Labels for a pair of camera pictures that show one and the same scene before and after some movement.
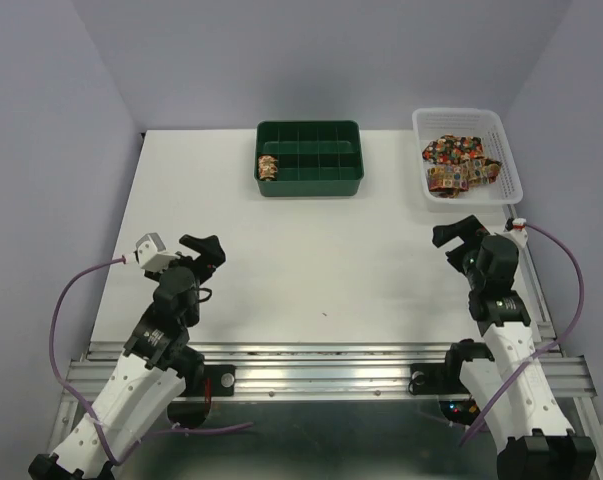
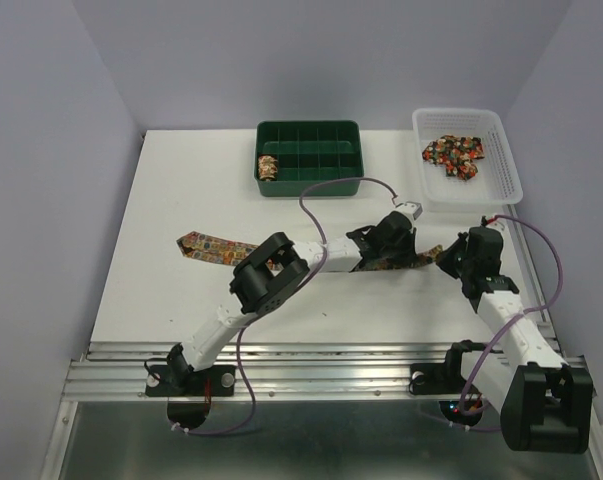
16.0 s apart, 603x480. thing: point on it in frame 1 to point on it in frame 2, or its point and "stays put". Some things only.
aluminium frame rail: x=333 y=371 stays put
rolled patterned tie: x=267 y=167 stays put
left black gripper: x=209 y=248 to x=409 y=243
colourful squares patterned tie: x=450 y=180 to x=225 y=252
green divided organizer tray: x=315 y=158 stays put
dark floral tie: x=454 y=149 stays put
